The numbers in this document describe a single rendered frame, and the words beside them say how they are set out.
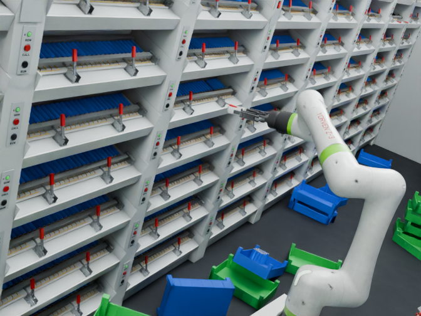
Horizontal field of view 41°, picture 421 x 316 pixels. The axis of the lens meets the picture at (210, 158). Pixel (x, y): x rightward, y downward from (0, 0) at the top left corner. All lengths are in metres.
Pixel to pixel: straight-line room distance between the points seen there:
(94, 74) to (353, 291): 1.15
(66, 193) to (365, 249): 1.03
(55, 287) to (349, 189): 1.07
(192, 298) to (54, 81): 1.27
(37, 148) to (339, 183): 0.95
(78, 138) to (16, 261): 0.42
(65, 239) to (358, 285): 1.03
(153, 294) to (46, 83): 1.40
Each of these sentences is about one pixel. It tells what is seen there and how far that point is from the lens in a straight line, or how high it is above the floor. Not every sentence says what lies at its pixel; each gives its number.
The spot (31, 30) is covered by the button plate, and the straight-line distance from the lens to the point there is 1.47.
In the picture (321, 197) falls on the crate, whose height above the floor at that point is 0.09.
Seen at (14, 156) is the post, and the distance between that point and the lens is 1.59.
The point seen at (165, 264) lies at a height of 0.11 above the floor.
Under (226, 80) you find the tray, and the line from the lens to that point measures 2.67.
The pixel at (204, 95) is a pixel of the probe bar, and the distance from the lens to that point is 2.42.
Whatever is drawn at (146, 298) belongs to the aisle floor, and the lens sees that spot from 2.68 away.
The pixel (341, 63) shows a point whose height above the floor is 1.02.
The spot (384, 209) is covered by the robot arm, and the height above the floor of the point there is 0.90.
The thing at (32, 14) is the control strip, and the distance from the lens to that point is 1.45.
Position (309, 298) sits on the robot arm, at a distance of 2.03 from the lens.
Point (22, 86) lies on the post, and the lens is 1.51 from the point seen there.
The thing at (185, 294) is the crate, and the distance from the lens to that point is 2.50.
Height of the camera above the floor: 1.60
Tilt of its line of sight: 21 degrees down
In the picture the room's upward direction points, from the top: 17 degrees clockwise
